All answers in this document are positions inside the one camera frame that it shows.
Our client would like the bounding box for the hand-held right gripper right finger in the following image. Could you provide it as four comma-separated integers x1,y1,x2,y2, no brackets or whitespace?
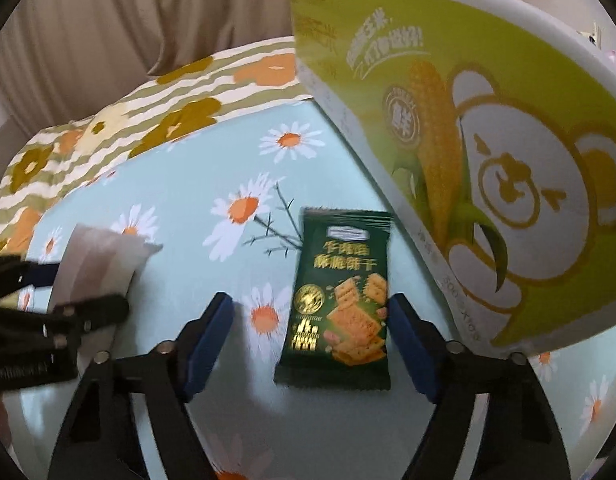
388,294,571,480

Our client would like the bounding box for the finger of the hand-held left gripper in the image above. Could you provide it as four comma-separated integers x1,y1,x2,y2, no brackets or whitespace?
48,294,130,341
0,255,61,301

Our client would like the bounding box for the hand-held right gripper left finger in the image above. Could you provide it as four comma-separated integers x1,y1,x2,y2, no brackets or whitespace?
48,292,235,480

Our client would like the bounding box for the plain white snack packet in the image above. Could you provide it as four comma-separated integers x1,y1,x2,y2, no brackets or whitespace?
50,224,164,311

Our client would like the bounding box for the dark green cracker packet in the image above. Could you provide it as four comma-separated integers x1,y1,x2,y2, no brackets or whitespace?
274,206,394,392

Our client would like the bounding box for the yellow-green corn print box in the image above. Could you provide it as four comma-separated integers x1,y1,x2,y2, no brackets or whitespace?
287,0,616,356

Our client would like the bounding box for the light blue daisy tablecloth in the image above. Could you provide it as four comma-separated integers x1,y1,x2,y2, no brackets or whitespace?
0,100,616,480

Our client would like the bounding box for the striped flower print cloth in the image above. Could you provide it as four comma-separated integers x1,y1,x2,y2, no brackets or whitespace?
0,39,314,256

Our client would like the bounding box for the beige curtain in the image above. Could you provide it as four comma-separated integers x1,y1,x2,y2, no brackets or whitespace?
0,0,339,131

